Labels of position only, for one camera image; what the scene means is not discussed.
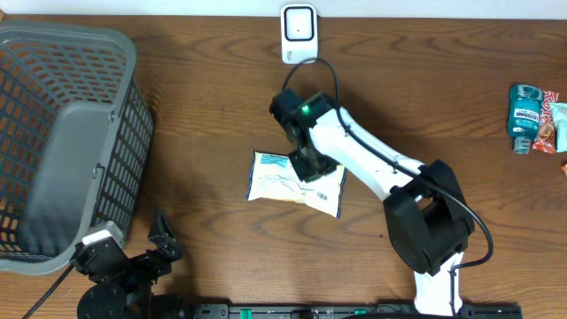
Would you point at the teal mouthwash bottle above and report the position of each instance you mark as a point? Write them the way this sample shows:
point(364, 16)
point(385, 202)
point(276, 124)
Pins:
point(524, 116)

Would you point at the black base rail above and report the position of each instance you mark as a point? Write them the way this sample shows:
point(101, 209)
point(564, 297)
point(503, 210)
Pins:
point(391, 311)

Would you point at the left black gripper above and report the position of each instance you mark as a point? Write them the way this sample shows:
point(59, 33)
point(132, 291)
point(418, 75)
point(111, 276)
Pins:
point(162, 236)

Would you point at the white barcode scanner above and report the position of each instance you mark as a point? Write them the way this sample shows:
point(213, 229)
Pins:
point(299, 33)

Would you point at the red Top candy bar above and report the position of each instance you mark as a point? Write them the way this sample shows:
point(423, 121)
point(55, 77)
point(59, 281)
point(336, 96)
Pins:
point(545, 140)

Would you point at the grey plastic basket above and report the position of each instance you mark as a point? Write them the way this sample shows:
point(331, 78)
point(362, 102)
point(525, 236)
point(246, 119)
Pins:
point(75, 137)

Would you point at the light teal candy packet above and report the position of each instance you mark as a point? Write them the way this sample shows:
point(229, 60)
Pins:
point(559, 115)

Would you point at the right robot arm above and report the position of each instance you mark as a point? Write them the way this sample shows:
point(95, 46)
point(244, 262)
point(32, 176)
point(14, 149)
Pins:
point(426, 215)

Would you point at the cream snack bag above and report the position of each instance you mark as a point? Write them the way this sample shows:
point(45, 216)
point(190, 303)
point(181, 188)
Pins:
point(272, 177)

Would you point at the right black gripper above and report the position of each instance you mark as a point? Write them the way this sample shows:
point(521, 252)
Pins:
point(308, 174)

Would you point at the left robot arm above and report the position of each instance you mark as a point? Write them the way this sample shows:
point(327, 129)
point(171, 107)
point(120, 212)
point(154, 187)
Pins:
point(123, 284)

